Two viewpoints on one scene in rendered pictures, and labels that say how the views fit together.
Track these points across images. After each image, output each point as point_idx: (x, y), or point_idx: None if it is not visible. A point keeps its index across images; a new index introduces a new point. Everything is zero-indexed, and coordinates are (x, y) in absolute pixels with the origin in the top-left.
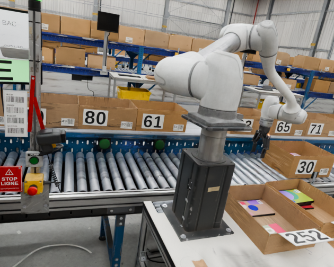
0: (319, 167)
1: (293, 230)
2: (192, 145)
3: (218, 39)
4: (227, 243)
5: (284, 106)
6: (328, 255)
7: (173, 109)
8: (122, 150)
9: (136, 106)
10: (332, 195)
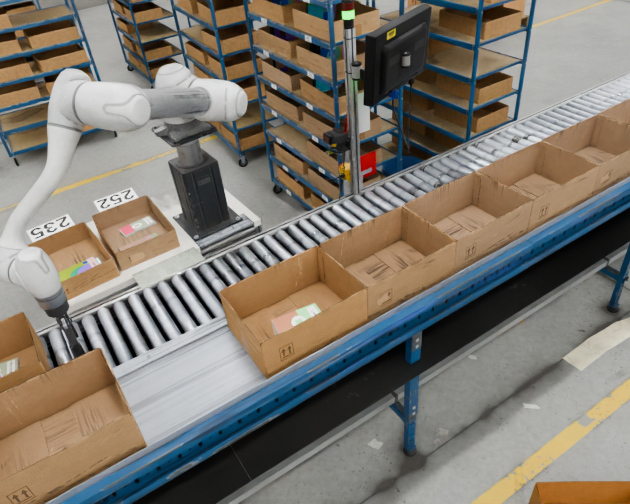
0: None
1: (109, 238)
2: (218, 499)
3: (163, 89)
4: (180, 209)
5: (23, 243)
6: (91, 228)
7: (265, 356)
8: None
9: (352, 307)
10: None
